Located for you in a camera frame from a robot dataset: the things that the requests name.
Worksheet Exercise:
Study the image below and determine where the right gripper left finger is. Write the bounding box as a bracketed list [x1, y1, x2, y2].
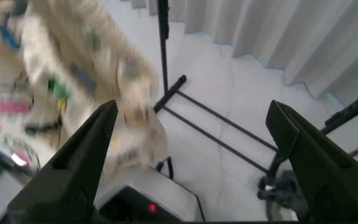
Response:
[6, 99, 119, 222]

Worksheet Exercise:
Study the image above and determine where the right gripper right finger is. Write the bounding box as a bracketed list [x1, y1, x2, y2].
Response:
[265, 99, 358, 222]

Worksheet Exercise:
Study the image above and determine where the cream printed garment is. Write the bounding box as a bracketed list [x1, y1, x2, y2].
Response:
[0, 0, 169, 187]

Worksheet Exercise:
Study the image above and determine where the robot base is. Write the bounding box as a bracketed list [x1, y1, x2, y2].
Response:
[0, 136, 205, 222]

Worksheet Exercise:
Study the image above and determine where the black clothes rack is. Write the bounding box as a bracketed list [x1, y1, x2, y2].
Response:
[152, 0, 358, 200]

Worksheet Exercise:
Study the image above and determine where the dark grey garment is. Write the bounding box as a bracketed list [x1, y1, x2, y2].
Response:
[259, 169, 310, 218]

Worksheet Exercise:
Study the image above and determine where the white curtain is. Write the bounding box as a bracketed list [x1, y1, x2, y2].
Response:
[129, 0, 358, 118]

